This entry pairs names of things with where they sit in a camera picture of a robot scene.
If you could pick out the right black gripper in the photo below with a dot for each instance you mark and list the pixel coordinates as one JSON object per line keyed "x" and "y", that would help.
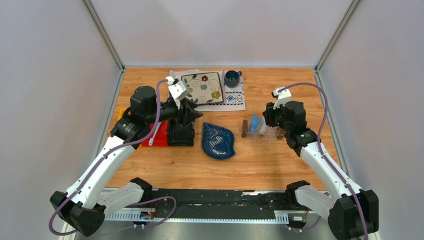
{"x": 269, "y": 113}

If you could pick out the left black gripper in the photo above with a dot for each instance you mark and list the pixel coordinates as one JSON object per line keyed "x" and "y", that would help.
{"x": 189, "y": 115}

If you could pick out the blue toothpaste tube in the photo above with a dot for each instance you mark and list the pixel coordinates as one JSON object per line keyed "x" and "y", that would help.
{"x": 255, "y": 121}

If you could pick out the white toothbrush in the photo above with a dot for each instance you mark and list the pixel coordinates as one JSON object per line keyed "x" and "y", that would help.
{"x": 152, "y": 139}

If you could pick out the white toothpaste tube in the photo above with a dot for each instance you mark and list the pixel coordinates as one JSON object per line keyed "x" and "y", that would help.
{"x": 262, "y": 127}

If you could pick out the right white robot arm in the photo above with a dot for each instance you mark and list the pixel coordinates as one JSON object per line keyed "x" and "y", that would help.
{"x": 350, "y": 211}

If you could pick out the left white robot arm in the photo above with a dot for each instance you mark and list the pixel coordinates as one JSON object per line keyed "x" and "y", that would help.
{"x": 84, "y": 205}

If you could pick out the square floral ceramic plate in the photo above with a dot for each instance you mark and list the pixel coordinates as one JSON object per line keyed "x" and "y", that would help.
{"x": 204, "y": 88}

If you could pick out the black plastic bin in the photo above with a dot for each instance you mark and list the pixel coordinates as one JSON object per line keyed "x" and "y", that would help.
{"x": 179, "y": 135}

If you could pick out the blue shell-shaped dish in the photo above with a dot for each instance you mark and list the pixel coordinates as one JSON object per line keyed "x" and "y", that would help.
{"x": 217, "y": 141}

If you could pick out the silver knife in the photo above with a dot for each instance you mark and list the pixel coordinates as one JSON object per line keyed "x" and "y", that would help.
{"x": 222, "y": 80}

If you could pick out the white patterned placemat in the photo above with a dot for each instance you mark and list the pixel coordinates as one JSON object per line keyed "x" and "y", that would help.
{"x": 234, "y": 99}

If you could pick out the red plastic bin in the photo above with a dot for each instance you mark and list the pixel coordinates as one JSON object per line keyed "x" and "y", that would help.
{"x": 161, "y": 139}

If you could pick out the dark blue ceramic mug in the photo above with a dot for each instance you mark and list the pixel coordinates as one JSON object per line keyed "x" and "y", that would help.
{"x": 232, "y": 78}

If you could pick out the yellow plastic bin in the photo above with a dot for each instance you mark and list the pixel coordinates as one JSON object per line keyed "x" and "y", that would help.
{"x": 121, "y": 113}

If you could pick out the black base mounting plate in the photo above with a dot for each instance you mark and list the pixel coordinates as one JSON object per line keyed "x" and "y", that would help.
{"x": 221, "y": 205}

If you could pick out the clear glass tray wooden handles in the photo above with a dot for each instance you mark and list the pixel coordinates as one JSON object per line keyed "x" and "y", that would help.
{"x": 271, "y": 135}

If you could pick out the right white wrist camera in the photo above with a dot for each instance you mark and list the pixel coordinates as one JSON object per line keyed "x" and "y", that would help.
{"x": 282, "y": 96}

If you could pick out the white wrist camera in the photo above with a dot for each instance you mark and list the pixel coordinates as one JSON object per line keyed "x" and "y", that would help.
{"x": 282, "y": 96}
{"x": 177, "y": 89}

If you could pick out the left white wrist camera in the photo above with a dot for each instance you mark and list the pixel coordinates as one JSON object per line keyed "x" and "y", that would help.
{"x": 177, "y": 89}

